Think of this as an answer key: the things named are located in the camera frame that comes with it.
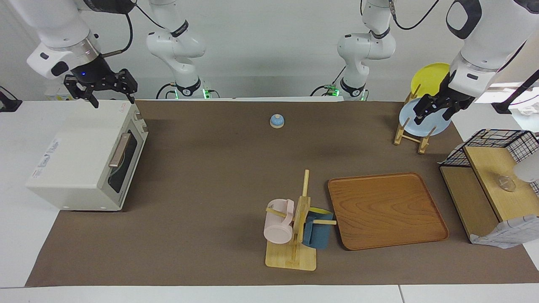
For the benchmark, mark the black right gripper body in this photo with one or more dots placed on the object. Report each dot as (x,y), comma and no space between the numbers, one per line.
(90,69)

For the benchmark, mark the pink mug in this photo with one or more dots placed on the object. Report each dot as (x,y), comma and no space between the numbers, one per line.
(278,229)

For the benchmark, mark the clear glass cup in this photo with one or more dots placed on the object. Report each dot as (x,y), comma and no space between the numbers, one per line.
(507,183)

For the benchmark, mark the yellow plate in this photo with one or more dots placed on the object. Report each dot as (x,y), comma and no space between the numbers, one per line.
(429,78)

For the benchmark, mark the light blue plate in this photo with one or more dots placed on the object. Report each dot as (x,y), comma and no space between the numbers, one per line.
(408,118)

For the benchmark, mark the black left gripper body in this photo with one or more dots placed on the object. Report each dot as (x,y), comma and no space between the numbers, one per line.
(457,99)

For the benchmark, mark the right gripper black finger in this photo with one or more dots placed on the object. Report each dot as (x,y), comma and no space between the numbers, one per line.
(92,100)
(129,82)

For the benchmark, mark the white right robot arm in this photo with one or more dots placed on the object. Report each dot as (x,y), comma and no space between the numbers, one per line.
(177,46)

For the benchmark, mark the dark blue mug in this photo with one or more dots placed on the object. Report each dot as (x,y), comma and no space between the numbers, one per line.
(318,233)

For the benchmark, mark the wooden mug tree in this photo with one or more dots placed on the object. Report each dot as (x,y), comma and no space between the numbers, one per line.
(290,256)

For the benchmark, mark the black clamp mount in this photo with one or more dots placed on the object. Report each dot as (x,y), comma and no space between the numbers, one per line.
(7,103)
(503,107)

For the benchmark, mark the brown table mat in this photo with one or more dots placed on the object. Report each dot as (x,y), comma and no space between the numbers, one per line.
(210,181)

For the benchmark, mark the brown wooden tray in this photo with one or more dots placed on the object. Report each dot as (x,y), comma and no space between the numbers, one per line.
(383,210)

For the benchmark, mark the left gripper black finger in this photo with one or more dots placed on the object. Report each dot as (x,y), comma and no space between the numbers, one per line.
(423,110)
(448,112)

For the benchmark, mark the wooden plate rack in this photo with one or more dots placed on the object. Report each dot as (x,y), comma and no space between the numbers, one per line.
(402,134)

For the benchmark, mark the blue service bell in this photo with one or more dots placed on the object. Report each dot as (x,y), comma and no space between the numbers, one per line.
(276,121)

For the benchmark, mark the white toaster oven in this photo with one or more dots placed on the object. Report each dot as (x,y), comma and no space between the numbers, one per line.
(84,155)

